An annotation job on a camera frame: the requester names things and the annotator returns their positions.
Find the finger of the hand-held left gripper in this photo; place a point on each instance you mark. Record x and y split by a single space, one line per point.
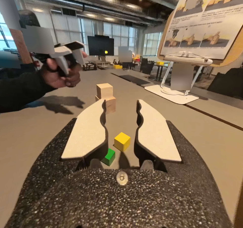
78 56
61 52

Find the wooden clipboard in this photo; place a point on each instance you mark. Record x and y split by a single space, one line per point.
236 49

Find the green cube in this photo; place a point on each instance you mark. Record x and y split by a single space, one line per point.
109 156

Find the dark wooden table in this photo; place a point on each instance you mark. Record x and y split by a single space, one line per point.
97 63

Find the yellow box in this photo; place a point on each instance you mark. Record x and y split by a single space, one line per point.
160 63
117 66

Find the printed instruction sheet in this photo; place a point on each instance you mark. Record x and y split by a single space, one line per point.
205 23

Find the person's left hand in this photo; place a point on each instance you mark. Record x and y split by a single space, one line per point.
57 80

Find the black monitor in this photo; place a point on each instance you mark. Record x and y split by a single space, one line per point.
100 45

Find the large wooden cube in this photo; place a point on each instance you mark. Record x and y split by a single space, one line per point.
111 104

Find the black chair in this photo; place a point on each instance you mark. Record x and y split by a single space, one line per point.
147 66

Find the yellow cube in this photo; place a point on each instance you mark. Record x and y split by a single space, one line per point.
121 141

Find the black table mat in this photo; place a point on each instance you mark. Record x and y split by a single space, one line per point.
135 80

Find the small wooden cube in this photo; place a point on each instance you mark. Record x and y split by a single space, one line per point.
104 91

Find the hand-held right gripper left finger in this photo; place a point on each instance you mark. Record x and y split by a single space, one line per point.
85 133

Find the person's left forearm black sleeve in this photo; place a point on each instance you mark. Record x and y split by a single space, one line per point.
20 93

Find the dark chair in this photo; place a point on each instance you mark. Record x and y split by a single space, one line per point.
226 83

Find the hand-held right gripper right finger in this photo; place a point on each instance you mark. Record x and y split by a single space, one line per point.
157 137

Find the black-legged side table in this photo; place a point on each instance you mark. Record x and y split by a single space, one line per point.
161 70

